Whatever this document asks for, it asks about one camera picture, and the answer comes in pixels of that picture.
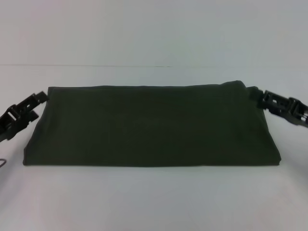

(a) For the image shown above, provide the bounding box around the dark green shirt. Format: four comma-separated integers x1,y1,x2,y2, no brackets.
22,80,282,167

